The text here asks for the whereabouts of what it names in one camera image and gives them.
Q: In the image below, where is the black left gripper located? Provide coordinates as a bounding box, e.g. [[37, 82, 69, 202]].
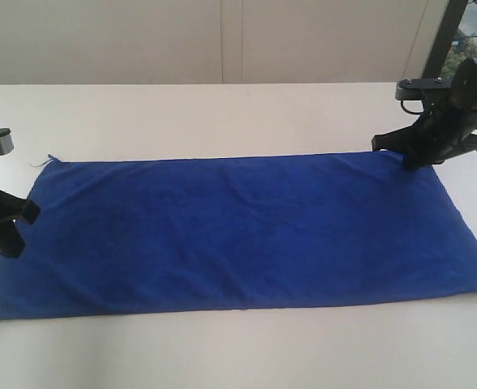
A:
[[0, 190, 41, 259]]

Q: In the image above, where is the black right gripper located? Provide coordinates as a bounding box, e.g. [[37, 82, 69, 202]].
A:
[[371, 58, 477, 170]]

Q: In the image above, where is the blue towel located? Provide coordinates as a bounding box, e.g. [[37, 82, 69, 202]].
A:
[[0, 152, 477, 320]]

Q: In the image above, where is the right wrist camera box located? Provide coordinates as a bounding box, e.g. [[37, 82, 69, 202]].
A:
[[395, 77, 452, 116]]

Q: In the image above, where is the black window frame post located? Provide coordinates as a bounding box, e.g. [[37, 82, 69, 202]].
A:
[[422, 0, 467, 79]]

